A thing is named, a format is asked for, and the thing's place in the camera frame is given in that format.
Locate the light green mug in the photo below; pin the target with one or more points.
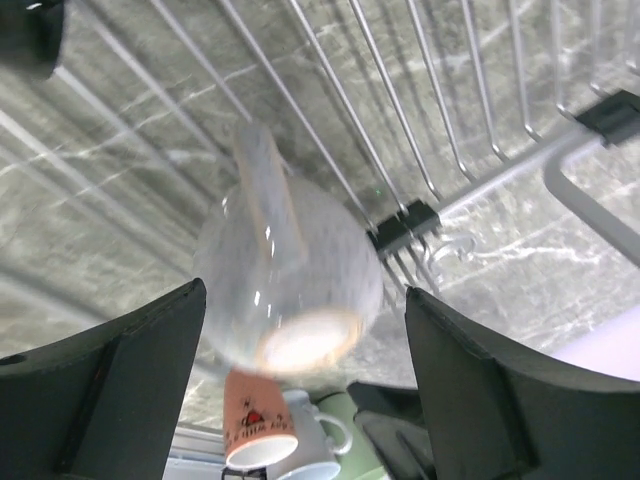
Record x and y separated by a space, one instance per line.
360 462

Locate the dark green mug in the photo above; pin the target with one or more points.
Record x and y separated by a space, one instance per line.
31 36

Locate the silver wire dish rack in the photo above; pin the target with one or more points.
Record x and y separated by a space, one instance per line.
109 164

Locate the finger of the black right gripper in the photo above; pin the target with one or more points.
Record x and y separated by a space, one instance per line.
392 421

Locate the light blue mug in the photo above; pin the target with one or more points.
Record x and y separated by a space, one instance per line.
322 438

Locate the pink white mug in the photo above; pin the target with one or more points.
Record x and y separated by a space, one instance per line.
258 429

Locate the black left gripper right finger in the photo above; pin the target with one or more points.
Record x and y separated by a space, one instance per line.
497 409

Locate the beige speckled round mug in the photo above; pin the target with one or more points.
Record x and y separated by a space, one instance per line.
293 281

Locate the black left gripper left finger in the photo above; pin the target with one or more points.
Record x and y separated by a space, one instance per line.
104 403

